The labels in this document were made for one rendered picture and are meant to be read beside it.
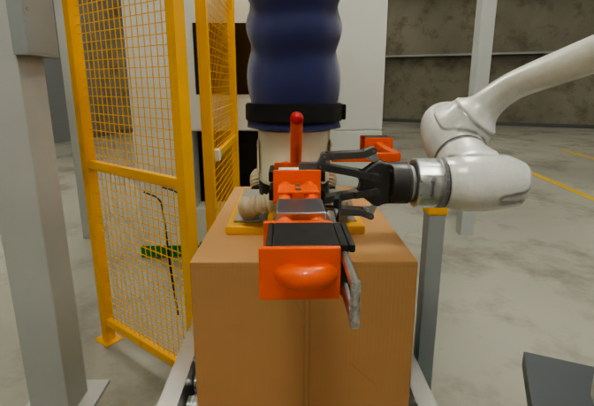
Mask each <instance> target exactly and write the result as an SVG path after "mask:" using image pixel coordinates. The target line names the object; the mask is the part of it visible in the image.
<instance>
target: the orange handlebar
mask: <svg viewBox="0 0 594 406"><path fill-rule="evenodd" d="M375 148H376V149H377V151H379V152H377V155H378V158H379V159H381V160H382V161H385V162H397V161H400V160H401V154H400V153H399V152H398V151H397V150H395V149H392V148H390V147H388V146H386V145H385V144H383V143H382V142H377V143H376V144H375ZM332 162H373V160H368V159H367V158H357V159H340V160H332ZM292 194H303V195H304V198H318V195H317V194H319V190H318V187H317V184H314V183H313V182H311V181H306V182H305V183H304V184H300V183H296V184H294V185H291V184H290V183H289V182H288V181H283V182H281V184H280V185H278V199H293V196H292ZM279 220H291V219H290V218H288V217H283V218H280V219H279ZM311 220H324V219H323V218H321V217H314V218H312V219H311ZM338 276H339V273H338V269H337V268H336V267H335V266H334V265H332V264H315V265H297V264H282V265H280V266H279V268H278V269H277V270H276V271H275V278H276V281H277V282H278V283H279V284H281V285H282V286H284V287H288V288H291V289H293V290H303V291H309V290H318V289H323V288H326V287H329V286H330V285H331V284H332V283H333V282H334V281H336V280H337V278H338Z"/></svg>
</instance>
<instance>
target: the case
mask: <svg viewBox="0 0 594 406"><path fill-rule="evenodd" d="M243 189H251V187H235V188H234V189H233V191H232V192H231V194H230V196H229V197H228V199H227V201H226V202H225V205H224V206H223V208H222V210H221V211H220V212H219V214H218V215H217V218H216V219H215V221H214V223H213V225H212V226H211V228H210V230H209V231H208V233H207V234H206V236H205V238H204V239H203V241H202V243H201V245H200V247H199V248H198V250H197V251H196V252H195V254H194V256H193V258H192V260H191V261H190V280H191V296H192V311H193V327H194V357H195V372H196V388H197V403H198V406H408V403H409V389H410V376H411V363H412V349H413V336H414V322H415V297H416V283H417V270H418V261H417V260H416V258H415V257H414V255H413V254H412V253H411V251H410V250H409V249H408V247H407V246H406V244H405V243H404V242H403V240H402V239H401V238H400V237H399V236H398V234H397V233H396V232H395V230H394V229H393V228H392V226H391V225H390V223H389V222H388V221H387V220H386V218H385V217H384V215H383V214H382V213H381V211H380V210H379V209H378V207H377V208H376V210H375V212H374V214H373V215H374V218H373V219H372V220H370V219H367V218H364V217H362V216H359V217H360V219H361V220H362V223H363V224H364V225H365V233H364V234H351V236H352V239H353V241H354V244H355V252H348V254H349V256H350V258H351V261H352V263H353V266H354V269H355V272H356V274H357V277H358V280H360V281H361V287H362V290H361V300H360V327H359V328H358V329H352V328H350V327H349V320H348V316H347V311H346V307H345V304H344V301H343V297H342V295H340V298H339V299H290V300H261V299H260V298H259V264H258V249H259V247H261V246H263V234H244V235H227V234H226V233H225V227H226V225H227V223H228V221H229V218H230V217H231V215H232V212H233V209H234V207H235V205H236V203H237V202H238V199H239V197H240V194H241V191H242V190H243Z"/></svg>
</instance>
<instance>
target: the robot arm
mask: <svg viewBox="0 0 594 406"><path fill-rule="evenodd" d="M592 74H594V34H593V35H591V36H589V37H586V38H584V39H582V40H581V41H578V42H575V43H572V44H570V45H568V46H566V47H564V48H562V49H560V50H556V51H554V52H552V53H550V54H548V55H546V56H543V57H541V58H538V59H536V60H534V61H532V62H529V63H527V64H526V65H522V66H520V67H518V68H516V69H514V70H513V71H511V72H509V73H506V74H504V75H503V76H501V77H499V78H498V79H496V80H495V81H493V82H492V83H490V84H489V85H488V86H486V87H485V88H483V89H482V90H480V91H479V92H477V93H476V94H474V95H472V96H469V97H458V98H456V99H455V100H453V101H452V102H441V103H436V104H434V105H432V106H431V107H430V108H429V109H428V110H427V111H426V112H425V113H424V114H423V117H422V121H421V125H420V133H421V138H422V142H423V146H424V149H425V152H426V154H427V156H428V158H413V159H411V160H410V162H409V163H408V162H385V161H382V160H381V159H379V158H378V155H377V149H376V148H375V147H373V146H368V147H367V148H365V149H354V150H337V151H323V152H321V153H320V157H319V159H318V160H317V161H316V162H300V163H299V167H279V168H278V169H279V170H321V171H325V172H333V173H337V174H343V175H347V176H352V177H355V178H358V181H359V182H358V186H357V188H352V189H348V190H342V191H338V192H342V201H345V200H350V199H359V198H364V199H366V200H367V201H368V202H370V205H364V206H363V207H361V206H351V205H342V206H341V215H343V216H362V217H364V218H367V219H370V220H372V219H373V218H374V215H373V214H374V212H375V210H376V208H377V206H380V205H382V204H385V203H409V204H410V205H411V206H413V207H414V208H449V209H453V210H456V211H498V210H504V209H508V208H512V207H515V206H518V205H520V204H522V203H523V202H524V201H525V200H526V199H527V198H528V196H529V193H530V191H531V188H532V175H531V170H530V168H529V166H528V165H527V164H526V163H524V162H522V161H521V160H519V159H517V158H515V157H511V156H508V155H501V154H499V153H498V152H497V151H496V150H494V149H491V148H490V147H488V144H489V141H490V140H491V138H492V136H493V135H494V134H495V133H496V130H495V126H496V121H497V119H498V117H499V115H500V114H501V113H502V112H503V111H504V110H505V109H506V108H507V107H508V106H509V105H511V104H512V103H514V102H515V101H517V100H519V99H521V98H523V97H525V96H528V95H530V94H533V93H536V92H538V91H541V90H544V89H548V88H552V87H555V86H558V85H560V84H563V83H567V82H570V81H572V80H577V79H580V78H582V77H586V76H589V75H592ZM357 158H367V159H368V160H373V162H371V163H370V164H368V165H367V166H365V167H364V168H362V169H361V168H356V167H349V166H344V165H335V164H330V163H325V162H326V160H340V159H357Z"/></svg>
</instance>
